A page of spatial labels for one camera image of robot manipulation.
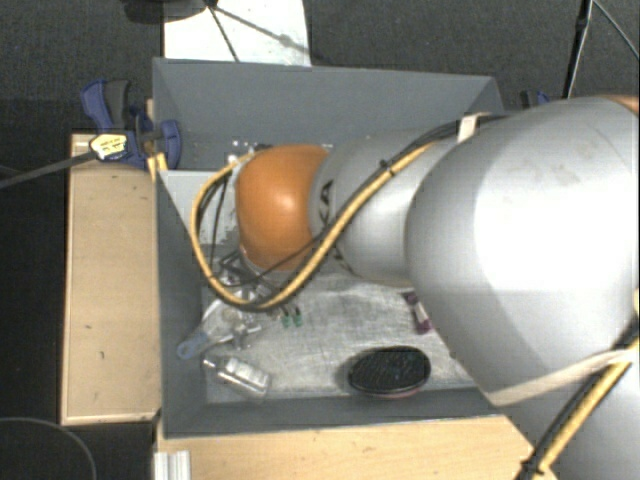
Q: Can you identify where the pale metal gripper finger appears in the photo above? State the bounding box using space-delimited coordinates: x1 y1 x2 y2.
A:
217 301 247 325
232 319 264 350

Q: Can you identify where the pale wood board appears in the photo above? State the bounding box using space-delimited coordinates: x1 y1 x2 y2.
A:
59 132 164 427

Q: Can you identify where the black oval brush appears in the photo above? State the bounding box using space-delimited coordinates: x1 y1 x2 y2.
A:
346 346 433 398

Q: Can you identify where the purple small tube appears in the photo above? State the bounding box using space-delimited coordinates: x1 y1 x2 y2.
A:
401 291 434 335

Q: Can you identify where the grey metal bin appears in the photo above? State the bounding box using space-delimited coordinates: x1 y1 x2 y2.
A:
151 56 506 437

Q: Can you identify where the blue-handled metal tool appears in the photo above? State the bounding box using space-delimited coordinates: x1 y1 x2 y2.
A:
175 329 236 361

